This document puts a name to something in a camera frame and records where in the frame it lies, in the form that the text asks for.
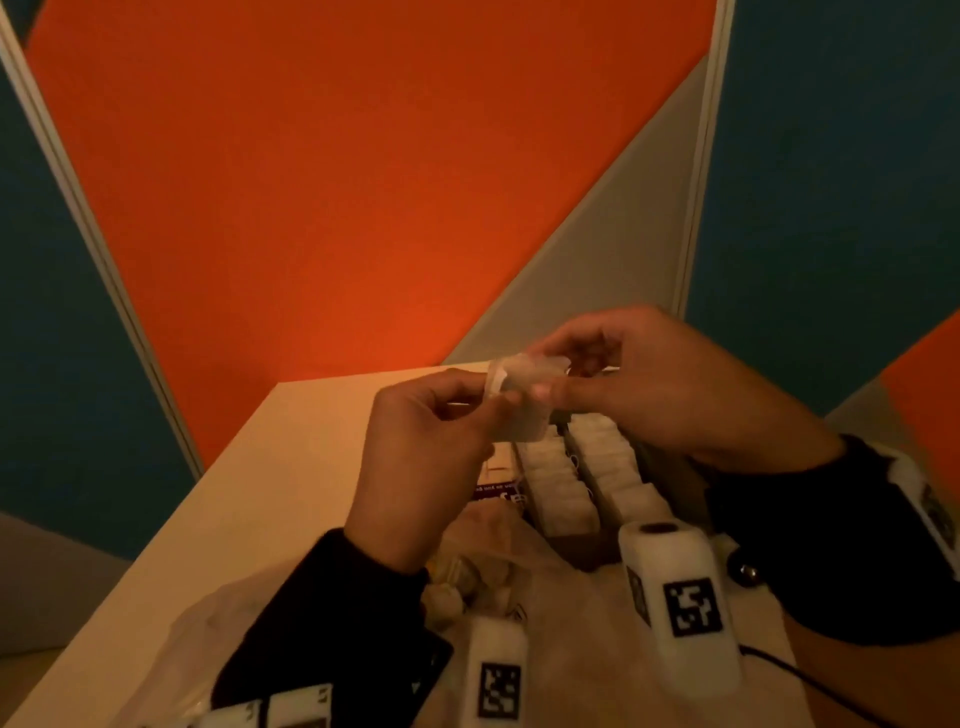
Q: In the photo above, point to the person's right hand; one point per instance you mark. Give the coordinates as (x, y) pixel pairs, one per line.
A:
(675, 390)

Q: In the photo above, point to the person's left hand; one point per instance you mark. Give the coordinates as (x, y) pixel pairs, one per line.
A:
(420, 480)

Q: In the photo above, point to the dark compartment organizer box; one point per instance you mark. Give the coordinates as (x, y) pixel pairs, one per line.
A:
(675, 487)

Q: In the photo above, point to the pile of paper tea bags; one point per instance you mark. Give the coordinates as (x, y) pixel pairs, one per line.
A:
(450, 592)

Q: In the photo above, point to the white square tea bag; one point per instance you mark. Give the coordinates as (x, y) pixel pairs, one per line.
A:
(525, 424)

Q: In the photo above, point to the clear plastic bag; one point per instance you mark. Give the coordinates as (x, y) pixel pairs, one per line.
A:
(195, 637)

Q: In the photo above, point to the person's right forearm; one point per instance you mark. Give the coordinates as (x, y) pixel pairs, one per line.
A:
(900, 690)

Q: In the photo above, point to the purple white card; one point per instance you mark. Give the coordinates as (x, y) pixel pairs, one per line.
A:
(499, 469)

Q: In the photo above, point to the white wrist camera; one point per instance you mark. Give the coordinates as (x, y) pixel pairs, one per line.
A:
(697, 667)
(491, 645)

